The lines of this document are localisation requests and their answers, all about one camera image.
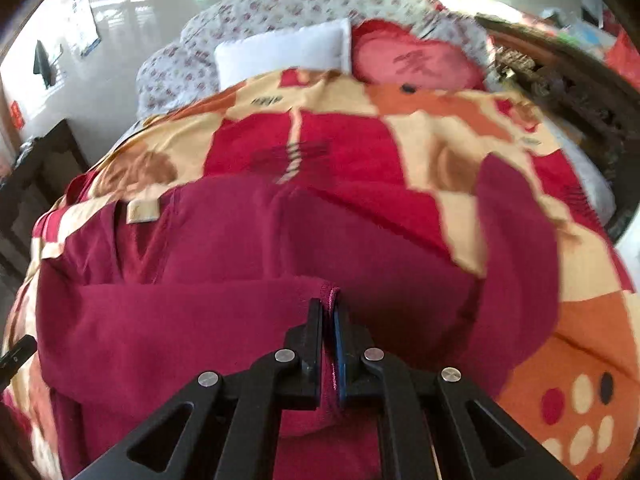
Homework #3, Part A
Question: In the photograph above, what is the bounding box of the dark red sweater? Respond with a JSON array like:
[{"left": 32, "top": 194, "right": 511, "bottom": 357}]
[{"left": 36, "top": 156, "right": 559, "bottom": 478}]

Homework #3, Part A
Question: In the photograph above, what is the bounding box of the dark wooden cabinet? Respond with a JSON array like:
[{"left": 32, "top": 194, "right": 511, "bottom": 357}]
[{"left": 1, "top": 118, "right": 89, "bottom": 262}]

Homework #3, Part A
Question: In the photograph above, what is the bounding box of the red orange patterned blanket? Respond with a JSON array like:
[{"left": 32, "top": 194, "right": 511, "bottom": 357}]
[{"left": 3, "top": 70, "right": 639, "bottom": 479}]

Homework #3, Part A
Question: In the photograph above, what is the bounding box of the floral quilt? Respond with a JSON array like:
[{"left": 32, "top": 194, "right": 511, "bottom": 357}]
[{"left": 136, "top": 0, "right": 499, "bottom": 119}]

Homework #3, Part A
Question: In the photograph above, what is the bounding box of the dark carved wooden headboard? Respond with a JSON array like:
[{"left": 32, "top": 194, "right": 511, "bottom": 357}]
[{"left": 475, "top": 14, "right": 639, "bottom": 242}]

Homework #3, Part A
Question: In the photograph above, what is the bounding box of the red heart cushion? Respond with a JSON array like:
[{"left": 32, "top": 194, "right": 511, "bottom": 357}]
[{"left": 352, "top": 20, "right": 486, "bottom": 91}]

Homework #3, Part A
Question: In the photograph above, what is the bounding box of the white pillow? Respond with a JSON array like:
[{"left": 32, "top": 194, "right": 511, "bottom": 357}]
[{"left": 214, "top": 18, "right": 352, "bottom": 90}]

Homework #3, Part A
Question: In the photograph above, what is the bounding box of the black wall television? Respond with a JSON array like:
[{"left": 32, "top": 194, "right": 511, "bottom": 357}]
[{"left": 32, "top": 40, "right": 54, "bottom": 89}]

